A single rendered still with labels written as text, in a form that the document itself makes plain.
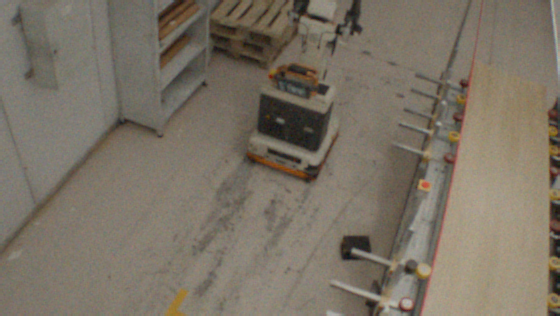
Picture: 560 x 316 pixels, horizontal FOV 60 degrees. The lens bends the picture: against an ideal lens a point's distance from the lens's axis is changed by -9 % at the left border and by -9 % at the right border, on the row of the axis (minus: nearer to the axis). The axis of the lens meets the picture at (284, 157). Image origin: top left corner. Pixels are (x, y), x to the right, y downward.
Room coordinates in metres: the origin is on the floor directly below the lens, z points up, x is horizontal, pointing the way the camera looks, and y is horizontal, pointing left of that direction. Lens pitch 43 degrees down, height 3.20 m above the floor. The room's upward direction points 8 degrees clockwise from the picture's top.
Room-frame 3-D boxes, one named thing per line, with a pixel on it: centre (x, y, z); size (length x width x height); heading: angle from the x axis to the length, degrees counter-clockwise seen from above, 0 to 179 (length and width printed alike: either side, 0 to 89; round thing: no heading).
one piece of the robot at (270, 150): (3.16, 0.00, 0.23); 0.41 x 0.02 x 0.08; 74
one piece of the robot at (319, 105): (3.39, -0.04, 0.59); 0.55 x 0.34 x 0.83; 74
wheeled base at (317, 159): (3.48, -0.07, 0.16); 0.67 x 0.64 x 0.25; 164
